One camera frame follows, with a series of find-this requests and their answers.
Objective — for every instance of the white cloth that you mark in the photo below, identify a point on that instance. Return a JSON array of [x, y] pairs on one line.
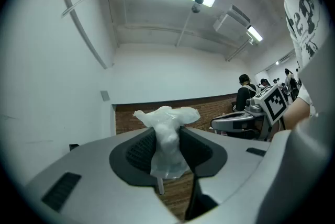
[[167, 139]]

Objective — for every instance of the short ceiling light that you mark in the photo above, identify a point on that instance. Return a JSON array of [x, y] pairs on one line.
[[255, 33]]

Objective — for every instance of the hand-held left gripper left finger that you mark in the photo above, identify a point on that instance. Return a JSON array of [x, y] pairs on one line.
[[99, 178]]

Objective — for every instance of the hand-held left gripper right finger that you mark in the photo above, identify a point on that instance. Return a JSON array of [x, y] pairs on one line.
[[230, 165]]

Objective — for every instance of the white wall pipe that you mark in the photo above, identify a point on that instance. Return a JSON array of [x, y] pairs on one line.
[[78, 18]]

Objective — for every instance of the white printed t-shirt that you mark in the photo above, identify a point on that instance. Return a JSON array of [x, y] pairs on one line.
[[306, 8]]

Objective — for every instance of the person's right forearm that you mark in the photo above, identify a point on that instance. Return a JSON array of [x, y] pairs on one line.
[[297, 113]]

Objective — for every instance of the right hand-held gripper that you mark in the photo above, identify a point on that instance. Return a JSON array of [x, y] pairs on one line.
[[272, 102]]

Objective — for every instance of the small black cube box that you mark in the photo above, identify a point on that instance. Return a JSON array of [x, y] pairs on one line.
[[74, 147]]

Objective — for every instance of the grey wall plate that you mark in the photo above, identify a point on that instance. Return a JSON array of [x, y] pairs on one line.
[[104, 95]]

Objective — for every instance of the white ceiling air conditioner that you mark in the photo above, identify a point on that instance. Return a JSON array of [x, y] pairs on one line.
[[231, 17]]

